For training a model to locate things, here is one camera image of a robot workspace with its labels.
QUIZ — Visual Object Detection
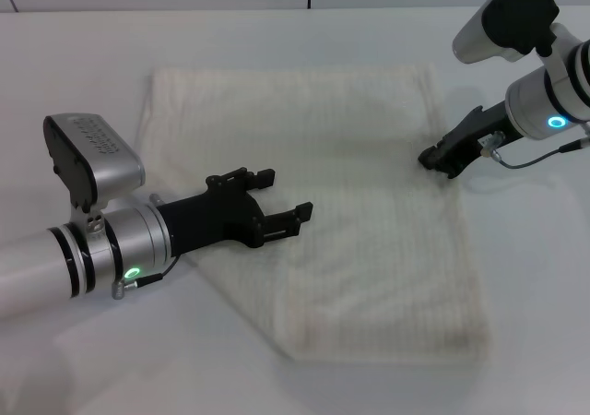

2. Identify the white ribbed towel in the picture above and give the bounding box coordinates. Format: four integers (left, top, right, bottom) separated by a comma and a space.
136, 61, 492, 366

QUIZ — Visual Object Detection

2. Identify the left thin grey wrist cable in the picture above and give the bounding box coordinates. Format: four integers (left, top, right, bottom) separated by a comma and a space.
110, 252, 182, 302

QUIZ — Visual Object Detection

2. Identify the right thin grey wrist cable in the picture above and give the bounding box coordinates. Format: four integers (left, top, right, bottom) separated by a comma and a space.
478, 128, 590, 171

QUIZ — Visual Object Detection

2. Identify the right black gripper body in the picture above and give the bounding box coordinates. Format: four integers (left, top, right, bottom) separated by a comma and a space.
441, 100, 513, 159

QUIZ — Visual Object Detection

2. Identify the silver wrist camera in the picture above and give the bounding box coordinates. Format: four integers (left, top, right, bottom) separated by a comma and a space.
42, 112, 147, 214
452, 0, 583, 65

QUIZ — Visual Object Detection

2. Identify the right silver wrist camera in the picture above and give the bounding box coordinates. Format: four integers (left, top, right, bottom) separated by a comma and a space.
452, 0, 583, 65

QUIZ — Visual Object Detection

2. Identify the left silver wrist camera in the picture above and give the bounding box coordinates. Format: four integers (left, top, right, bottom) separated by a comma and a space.
42, 112, 147, 214

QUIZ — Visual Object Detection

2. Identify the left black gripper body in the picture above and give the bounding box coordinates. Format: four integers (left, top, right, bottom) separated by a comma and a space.
156, 187, 267, 256

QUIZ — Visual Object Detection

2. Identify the thin grey wrist cable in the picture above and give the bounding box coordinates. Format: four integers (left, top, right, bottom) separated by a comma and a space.
478, 128, 590, 171
110, 252, 182, 302

